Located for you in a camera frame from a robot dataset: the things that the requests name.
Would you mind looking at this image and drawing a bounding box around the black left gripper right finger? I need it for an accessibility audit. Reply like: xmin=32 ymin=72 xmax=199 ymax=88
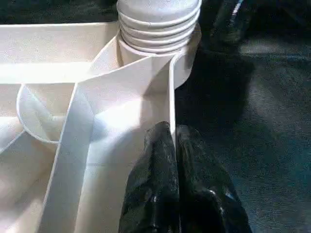
xmin=176 ymin=124 xmax=253 ymax=233

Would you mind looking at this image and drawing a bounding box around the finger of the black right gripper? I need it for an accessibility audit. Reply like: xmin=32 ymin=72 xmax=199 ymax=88
xmin=209 ymin=0 xmax=253 ymax=47

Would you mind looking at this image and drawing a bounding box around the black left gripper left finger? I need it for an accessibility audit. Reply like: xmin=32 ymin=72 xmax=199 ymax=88
xmin=118 ymin=121 xmax=181 ymax=233

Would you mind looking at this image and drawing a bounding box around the white plastic table leg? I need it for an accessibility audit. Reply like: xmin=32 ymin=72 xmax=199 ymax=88
xmin=116 ymin=0 xmax=203 ymax=55

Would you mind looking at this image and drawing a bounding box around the white plastic table top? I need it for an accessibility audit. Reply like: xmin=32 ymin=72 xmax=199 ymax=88
xmin=0 ymin=20 xmax=202 ymax=233

